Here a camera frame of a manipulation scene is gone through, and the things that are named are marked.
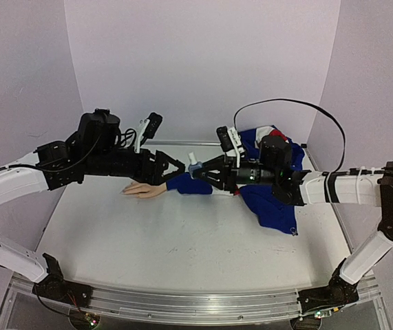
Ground nail polish bottle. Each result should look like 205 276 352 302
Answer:
188 152 202 179

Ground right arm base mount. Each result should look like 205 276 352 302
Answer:
297 260 359 316

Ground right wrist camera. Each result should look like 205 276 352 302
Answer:
216 126 245 164

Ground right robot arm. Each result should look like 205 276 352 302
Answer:
189 134 393 287

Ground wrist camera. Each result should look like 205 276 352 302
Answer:
134 112 163 153
216 126 245 164

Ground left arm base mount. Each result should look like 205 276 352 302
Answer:
32 253 93 308

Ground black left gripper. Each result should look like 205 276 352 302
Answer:
86 148 189 186

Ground aluminium front rail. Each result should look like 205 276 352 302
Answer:
6 281 383 326

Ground blue white red jacket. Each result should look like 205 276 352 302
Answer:
166 125 305 236

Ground mannequin hand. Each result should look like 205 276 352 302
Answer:
121 181 167 199

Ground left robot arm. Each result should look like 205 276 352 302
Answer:
0 109 185 300

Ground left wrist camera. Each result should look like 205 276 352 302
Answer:
134 112 163 153

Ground black right camera cable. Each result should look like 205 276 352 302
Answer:
233 99 347 173

